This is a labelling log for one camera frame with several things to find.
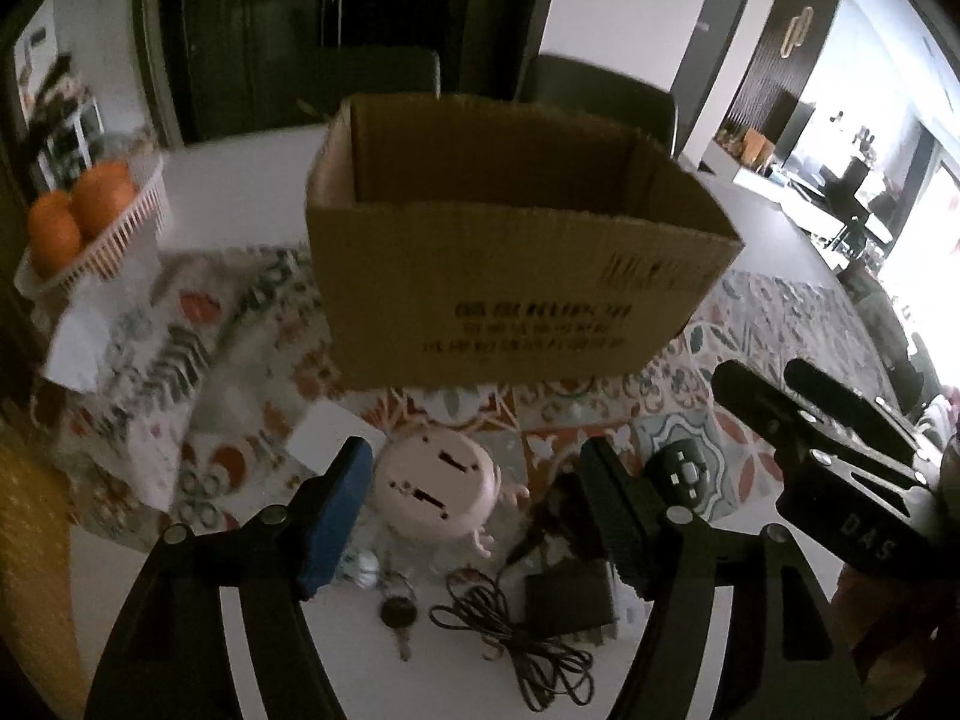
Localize dark slatted wall panel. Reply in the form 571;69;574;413
720;0;841;155

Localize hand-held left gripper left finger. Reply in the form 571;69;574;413
84;435;374;720

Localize black power adapter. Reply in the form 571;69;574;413
523;570;617;635

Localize white plastic basket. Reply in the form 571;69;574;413
15;154;167;297

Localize black-headed key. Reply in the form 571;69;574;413
377;570;419;662

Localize black remote with white buttons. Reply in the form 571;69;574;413
646;441;713;522

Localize grey interior door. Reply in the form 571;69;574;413
670;0;763;122

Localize dark small gadget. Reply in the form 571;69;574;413
506;471;601;567

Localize pink round gadget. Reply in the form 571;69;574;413
373;427;530;560

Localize patterned tile-print tablecloth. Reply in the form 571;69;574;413
56;244;905;720

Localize distant brown box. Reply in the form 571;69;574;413
739;129;773;170

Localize orange fruit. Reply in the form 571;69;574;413
28;191;83;278
71;160;140;241

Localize white plastic card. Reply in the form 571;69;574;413
289;400;387;477

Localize black cable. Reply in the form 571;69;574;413
427;566;597;713

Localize white crumpled paper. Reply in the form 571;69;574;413
41;262;140;391

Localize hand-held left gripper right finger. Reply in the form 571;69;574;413
577;436;875;720

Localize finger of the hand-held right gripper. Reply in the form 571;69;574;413
784;358;944;475
710;358;826;470

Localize brown cardboard box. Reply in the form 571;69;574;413
304;94;745;392

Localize person's right forearm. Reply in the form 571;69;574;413
829;562;960;720

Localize dark chair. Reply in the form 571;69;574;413
516;52;680;160
298;45;442;121

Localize cluttered white shelf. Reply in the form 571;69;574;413
13;15;106;192

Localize dark glass door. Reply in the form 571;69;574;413
133;0;565;145

